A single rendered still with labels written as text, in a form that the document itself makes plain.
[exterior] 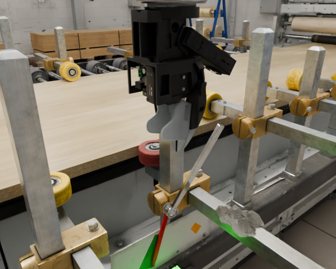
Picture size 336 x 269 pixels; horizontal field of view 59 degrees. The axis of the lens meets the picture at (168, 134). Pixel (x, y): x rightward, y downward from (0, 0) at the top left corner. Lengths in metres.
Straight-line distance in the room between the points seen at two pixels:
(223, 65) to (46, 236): 0.37
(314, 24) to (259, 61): 2.27
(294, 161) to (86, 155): 0.63
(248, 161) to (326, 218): 1.42
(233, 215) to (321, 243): 1.41
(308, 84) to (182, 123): 0.55
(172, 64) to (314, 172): 0.81
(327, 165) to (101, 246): 0.85
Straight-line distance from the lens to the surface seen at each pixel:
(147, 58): 0.37
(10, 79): 0.40
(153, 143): 0.72
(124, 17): 8.78
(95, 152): 0.70
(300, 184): 1.03
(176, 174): 0.58
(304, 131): 0.71
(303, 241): 1.91
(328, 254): 1.89
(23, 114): 0.41
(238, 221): 0.54
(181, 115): 0.42
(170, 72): 0.37
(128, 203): 0.85
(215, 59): 0.44
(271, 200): 0.91
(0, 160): 0.74
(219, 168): 1.06
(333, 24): 2.87
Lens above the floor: 1.22
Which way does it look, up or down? 24 degrees down
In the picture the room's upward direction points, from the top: straight up
